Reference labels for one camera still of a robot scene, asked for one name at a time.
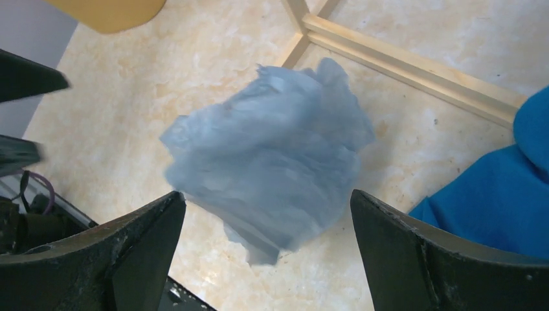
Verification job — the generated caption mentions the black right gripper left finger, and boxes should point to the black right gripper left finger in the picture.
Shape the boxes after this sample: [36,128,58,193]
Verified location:
[1,191,186,310]

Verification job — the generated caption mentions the light blue plastic trash bag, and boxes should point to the light blue plastic trash bag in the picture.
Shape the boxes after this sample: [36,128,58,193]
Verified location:
[160,58,375,265]

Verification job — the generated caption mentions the yellow plastic trash bin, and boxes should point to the yellow plastic trash bin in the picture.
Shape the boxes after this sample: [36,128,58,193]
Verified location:
[46,0,166,34]

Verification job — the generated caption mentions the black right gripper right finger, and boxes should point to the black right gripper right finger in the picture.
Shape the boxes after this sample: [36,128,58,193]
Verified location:
[350,189,548,310]

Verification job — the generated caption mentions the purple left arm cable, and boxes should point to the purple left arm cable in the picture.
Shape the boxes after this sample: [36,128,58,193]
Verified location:
[19,170,56,216]

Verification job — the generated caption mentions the blue t-shirt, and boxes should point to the blue t-shirt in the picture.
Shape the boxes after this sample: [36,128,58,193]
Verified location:
[409,88,548,259]

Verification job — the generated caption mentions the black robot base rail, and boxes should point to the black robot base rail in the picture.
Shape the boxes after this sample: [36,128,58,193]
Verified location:
[157,276,216,311]

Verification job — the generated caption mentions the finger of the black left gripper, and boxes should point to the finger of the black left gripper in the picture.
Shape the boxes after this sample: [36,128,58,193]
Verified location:
[1,135,43,177]
[1,49,70,103]

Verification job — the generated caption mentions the wooden clothes rack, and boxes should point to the wooden clothes rack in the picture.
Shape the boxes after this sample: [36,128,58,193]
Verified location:
[276,1,527,128]

